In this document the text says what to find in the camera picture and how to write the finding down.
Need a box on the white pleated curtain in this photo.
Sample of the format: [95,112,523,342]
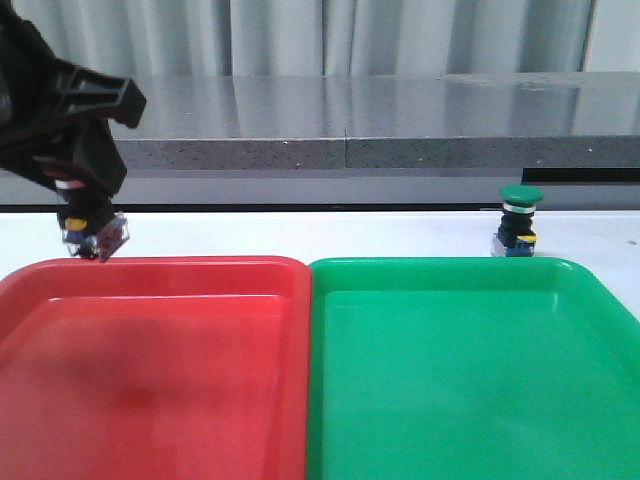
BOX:
[15,1,595,77]

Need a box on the grey stone counter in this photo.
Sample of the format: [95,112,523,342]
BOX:
[114,73,639,210]

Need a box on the green mushroom push button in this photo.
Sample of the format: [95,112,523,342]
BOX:
[491,184,544,257]

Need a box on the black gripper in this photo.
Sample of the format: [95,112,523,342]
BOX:
[1,1,146,199]

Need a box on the green plastic tray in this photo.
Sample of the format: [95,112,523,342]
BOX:
[306,258,639,479]

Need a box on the red mushroom push button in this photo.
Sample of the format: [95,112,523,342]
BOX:
[55,179,130,262]

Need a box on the red plastic tray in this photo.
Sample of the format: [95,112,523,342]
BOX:
[1,256,311,479]

